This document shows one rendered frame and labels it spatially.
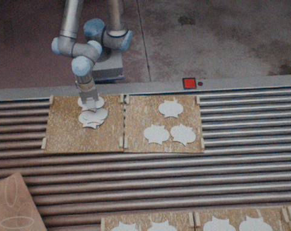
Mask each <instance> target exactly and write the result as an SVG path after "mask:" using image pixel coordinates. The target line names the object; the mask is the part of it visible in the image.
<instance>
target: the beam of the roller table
mask: <svg viewBox="0 0 291 231"><path fill-rule="evenodd" d="M198 82H202V83H203V85H202V86H199V85H198ZM95 85H96V91H97V93H99V95H108V94H124V97H126V96H127V94H129V95H130V96H150V95H161V94H189V93H209V92H219V91H248V90H268V89H278V88H291V75H277V76H256V77H245V78H215V79H196V86H197V89H191V90H184V89H183V81H155V82H136V83H125V84H95ZM51 95H53V96H79V95H80V94H79V92H78V89H77V88H76V86H55V87H34V88H5V89H0V103H4V102H33V101H43V100H50V97H51Z"/></svg>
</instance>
